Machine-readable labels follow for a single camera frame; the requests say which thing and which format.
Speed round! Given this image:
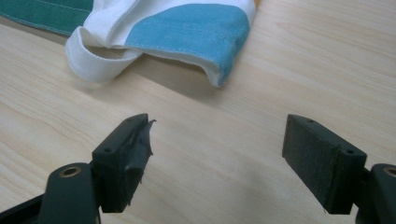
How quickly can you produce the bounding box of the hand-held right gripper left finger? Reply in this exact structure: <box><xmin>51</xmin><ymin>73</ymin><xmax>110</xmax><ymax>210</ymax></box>
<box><xmin>92</xmin><ymin>113</ymin><xmax>157</xmax><ymax>215</ymax></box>

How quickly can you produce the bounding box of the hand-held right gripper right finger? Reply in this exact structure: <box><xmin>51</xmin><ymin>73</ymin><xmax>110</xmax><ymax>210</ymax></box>
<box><xmin>281</xmin><ymin>113</ymin><xmax>368</xmax><ymax>216</ymax></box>

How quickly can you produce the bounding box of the white and blue garment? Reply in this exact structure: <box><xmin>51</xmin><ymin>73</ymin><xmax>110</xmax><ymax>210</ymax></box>
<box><xmin>64</xmin><ymin>0</ymin><xmax>258</xmax><ymax>89</ymax></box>

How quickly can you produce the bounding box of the green cloth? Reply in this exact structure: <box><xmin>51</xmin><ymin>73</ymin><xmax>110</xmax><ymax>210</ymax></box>
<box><xmin>0</xmin><ymin>0</ymin><xmax>94</xmax><ymax>37</ymax></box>

